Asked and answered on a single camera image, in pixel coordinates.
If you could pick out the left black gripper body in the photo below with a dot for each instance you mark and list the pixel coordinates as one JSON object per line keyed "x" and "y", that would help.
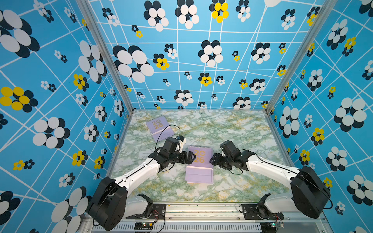
{"x": 177, "y": 157}

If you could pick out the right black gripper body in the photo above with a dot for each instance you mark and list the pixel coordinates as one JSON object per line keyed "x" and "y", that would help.
{"x": 229, "y": 161}

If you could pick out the purple calendar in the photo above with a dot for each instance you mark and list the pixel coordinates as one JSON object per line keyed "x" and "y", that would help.
{"x": 201, "y": 170}
{"x": 159, "y": 128}

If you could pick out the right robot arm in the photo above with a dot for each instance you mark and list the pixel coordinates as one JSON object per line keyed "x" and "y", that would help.
{"x": 307, "y": 193}

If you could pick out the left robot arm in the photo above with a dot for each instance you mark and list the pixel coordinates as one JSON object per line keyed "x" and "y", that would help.
{"x": 110, "y": 202}

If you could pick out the left circuit board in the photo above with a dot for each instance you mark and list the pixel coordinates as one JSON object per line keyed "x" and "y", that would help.
{"x": 144, "y": 226}

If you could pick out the circuit board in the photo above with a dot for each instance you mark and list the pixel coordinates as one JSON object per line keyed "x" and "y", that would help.
{"x": 271, "y": 227}
{"x": 144, "y": 226}

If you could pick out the right circuit board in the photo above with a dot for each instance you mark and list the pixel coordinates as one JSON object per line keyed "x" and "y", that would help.
{"x": 271, "y": 227}

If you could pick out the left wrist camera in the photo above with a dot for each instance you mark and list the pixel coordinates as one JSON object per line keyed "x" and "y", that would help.
{"x": 182, "y": 141}

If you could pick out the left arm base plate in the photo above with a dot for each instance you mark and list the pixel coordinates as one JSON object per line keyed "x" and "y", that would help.
{"x": 153, "y": 211}

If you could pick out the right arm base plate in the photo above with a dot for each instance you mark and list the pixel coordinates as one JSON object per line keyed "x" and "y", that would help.
{"x": 255, "y": 212}

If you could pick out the aluminium front rail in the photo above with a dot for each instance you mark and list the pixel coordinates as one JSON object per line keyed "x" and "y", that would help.
{"x": 183, "y": 217}

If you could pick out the left aluminium corner post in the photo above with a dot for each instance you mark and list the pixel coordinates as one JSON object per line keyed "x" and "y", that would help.
{"x": 95, "y": 31}

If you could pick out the aluminium corner post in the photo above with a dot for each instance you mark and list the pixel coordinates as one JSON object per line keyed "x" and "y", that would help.
{"x": 95, "y": 31}
{"x": 326, "y": 9}

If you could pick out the right aluminium corner post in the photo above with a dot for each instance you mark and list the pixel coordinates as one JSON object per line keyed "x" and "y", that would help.
{"x": 326, "y": 9}

